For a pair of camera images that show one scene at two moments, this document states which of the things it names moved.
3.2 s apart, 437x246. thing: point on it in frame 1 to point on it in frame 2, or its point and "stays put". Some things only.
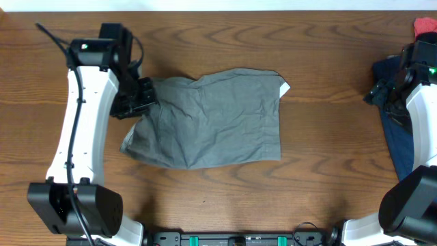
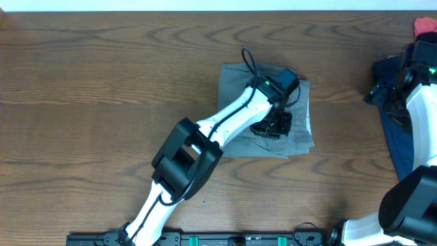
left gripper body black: (134, 97) to (278, 128)
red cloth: (425, 24) stays put
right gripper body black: (385, 91) stays put
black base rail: (295, 239) stays put
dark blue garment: (400, 138) stays put
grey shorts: (229, 117) to (233, 77)
